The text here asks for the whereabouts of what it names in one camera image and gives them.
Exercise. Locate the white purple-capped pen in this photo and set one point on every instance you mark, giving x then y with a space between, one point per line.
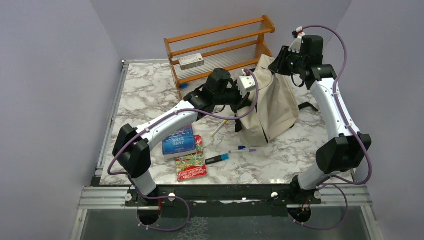
245 150

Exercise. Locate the blue Jane Eyre book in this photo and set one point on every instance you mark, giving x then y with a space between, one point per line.
180 143

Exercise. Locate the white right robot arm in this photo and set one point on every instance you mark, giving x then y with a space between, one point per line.
346 144

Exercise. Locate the wooden two-tier shelf rack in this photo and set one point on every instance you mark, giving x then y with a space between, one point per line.
230 47

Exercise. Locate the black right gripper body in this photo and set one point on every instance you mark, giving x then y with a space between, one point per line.
289 63

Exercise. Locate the white red box on shelf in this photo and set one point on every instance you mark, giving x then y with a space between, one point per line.
191 61

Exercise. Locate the black blue highlighter marker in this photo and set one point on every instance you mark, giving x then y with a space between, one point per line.
217 159

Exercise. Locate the red Treehouse book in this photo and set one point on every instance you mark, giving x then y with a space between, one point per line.
192 166

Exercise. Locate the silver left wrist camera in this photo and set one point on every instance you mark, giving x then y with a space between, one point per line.
246 84

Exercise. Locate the white yellow-tipped pen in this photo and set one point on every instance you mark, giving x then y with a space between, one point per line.
220 126

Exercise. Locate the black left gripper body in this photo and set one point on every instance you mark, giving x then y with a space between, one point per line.
231 97

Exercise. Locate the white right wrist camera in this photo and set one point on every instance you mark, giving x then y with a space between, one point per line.
297 34

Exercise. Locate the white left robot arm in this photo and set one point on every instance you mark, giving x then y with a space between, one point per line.
132 149

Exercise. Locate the beige canvas backpack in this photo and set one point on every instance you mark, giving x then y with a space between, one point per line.
276 110

